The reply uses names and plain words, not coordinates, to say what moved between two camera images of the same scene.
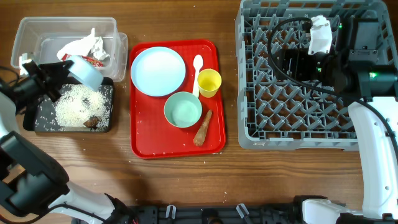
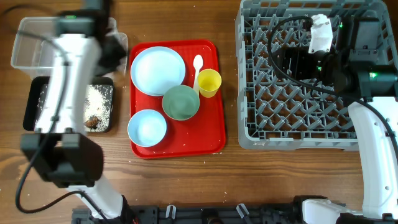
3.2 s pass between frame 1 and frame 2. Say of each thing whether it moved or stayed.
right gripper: stayed
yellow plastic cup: stayed
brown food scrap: stayed
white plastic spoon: stayed
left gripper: moved
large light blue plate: stayed
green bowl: moved
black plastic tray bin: stayed
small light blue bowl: moved
